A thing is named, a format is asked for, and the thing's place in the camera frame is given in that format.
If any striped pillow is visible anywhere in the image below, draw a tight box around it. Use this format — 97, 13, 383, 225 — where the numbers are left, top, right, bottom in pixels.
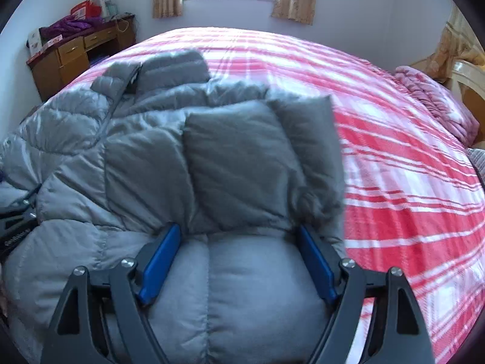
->
467, 148, 485, 182

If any white box on desk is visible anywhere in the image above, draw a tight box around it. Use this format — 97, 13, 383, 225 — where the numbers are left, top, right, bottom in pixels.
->
27, 29, 43, 57

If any purple garment on desk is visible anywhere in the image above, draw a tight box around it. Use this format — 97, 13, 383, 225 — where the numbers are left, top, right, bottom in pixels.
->
38, 15, 104, 40

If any red gift bag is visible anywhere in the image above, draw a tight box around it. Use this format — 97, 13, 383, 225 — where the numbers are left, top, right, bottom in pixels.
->
70, 0, 102, 20

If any beige curtain by headboard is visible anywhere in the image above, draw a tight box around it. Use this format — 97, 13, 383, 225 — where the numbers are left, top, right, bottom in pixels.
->
424, 3, 484, 83

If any wooden desk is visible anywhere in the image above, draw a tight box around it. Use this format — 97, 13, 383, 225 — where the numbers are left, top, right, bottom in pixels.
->
27, 13, 136, 102

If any grey puffer jacket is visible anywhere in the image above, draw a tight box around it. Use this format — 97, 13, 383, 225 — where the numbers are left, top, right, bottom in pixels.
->
1, 51, 345, 363

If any wooden headboard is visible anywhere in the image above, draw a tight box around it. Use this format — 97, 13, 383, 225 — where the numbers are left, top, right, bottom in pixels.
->
450, 59, 484, 144

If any folded pink quilt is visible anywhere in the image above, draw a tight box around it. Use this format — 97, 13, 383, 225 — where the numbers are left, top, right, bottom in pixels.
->
394, 66, 479, 147

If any bed with red plaid sheet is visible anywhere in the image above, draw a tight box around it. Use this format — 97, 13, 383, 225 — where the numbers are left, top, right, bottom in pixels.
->
67, 25, 485, 364

